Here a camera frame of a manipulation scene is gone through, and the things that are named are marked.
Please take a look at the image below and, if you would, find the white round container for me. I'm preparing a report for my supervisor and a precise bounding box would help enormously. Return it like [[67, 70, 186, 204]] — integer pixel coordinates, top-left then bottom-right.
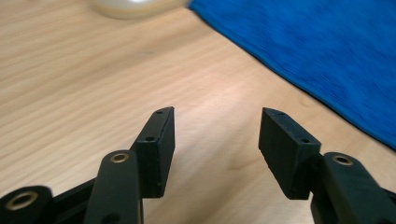
[[91, 0, 191, 21]]

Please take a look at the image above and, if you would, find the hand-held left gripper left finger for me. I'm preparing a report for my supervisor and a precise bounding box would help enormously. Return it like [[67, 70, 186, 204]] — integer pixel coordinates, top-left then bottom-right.
[[129, 105, 177, 200]]

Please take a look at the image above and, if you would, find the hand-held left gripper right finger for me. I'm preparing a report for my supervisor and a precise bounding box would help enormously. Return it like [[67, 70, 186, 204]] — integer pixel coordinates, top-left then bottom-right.
[[258, 106, 322, 201]]

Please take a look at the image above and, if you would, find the blue cloth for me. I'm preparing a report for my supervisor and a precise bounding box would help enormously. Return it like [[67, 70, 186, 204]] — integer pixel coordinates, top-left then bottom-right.
[[188, 0, 396, 151]]

